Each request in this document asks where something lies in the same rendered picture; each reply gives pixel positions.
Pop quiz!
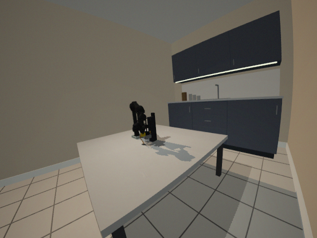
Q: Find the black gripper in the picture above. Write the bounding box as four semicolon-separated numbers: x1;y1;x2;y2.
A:
137;119;150;134

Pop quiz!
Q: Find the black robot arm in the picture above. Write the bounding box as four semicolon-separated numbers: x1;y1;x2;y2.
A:
129;101;146;137

